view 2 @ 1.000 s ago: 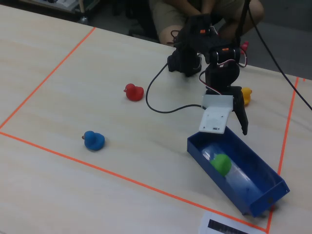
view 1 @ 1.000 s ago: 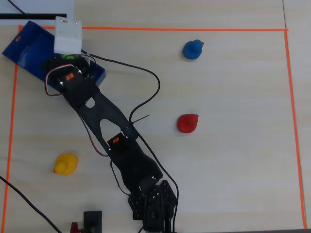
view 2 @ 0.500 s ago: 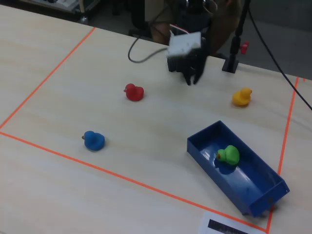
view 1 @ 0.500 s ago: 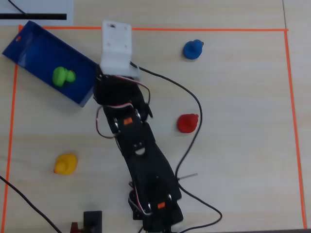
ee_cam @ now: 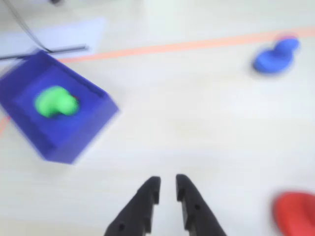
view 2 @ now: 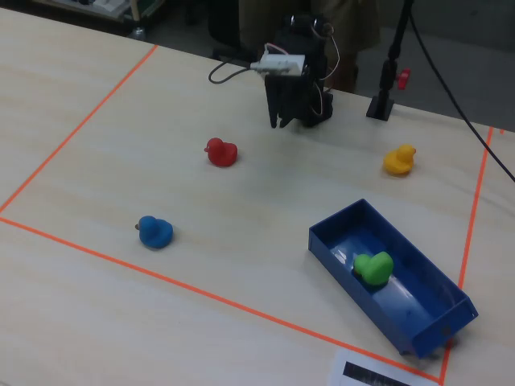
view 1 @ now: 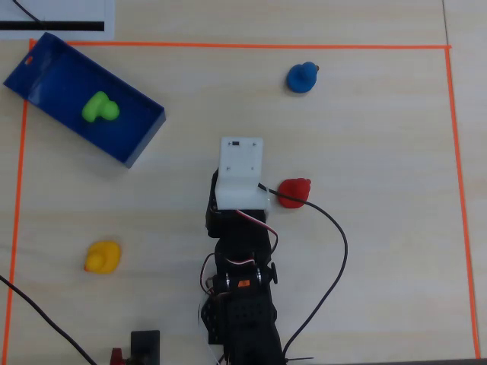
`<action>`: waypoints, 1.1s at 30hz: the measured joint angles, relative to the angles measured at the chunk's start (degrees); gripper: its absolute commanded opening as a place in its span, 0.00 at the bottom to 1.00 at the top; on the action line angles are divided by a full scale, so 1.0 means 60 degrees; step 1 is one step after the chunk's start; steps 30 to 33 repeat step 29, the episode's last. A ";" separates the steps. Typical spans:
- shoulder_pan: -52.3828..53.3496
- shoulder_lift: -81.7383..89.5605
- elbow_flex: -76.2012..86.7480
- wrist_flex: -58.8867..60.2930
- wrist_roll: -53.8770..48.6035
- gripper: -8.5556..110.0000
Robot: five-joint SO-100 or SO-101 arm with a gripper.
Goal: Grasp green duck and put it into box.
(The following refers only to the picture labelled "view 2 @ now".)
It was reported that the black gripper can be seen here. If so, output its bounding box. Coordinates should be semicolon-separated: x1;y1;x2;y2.
264;74;313;129

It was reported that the green rubber duck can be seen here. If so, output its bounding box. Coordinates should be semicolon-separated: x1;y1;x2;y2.
352;251;394;287

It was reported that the red rubber duck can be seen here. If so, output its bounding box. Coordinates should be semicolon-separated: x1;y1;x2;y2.
203;137;239;169

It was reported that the yellow rubber duck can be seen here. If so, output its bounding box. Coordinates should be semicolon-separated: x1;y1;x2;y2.
382;143;418;178

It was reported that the blue rubber duck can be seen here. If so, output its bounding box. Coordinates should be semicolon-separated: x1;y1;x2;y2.
134;215;175;249

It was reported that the blue plastic box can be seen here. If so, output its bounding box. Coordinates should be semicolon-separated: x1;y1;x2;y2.
307;198;480;359

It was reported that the person in beige clothes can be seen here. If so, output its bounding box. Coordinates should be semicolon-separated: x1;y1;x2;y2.
237;0;381;94

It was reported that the orange tape strip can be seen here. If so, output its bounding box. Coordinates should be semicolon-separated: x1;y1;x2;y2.
438;126;495;384
0;43;159;214
0;216;443;383

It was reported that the background shelf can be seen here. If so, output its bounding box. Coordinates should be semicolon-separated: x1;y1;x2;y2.
31;0;166;22

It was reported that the white paper with black bar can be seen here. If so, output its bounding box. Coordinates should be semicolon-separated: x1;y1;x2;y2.
328;347;442;386

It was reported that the white gripper camera box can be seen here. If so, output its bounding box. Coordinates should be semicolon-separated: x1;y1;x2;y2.
249;53;307;78

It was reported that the black camera box cable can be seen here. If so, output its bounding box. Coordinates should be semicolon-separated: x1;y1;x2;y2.
208;55;258;85

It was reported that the black camera stand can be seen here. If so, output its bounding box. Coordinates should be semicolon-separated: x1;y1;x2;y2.
365;0;415;121

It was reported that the black stand cable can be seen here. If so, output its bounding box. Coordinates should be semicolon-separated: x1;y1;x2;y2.
408;7;515;182

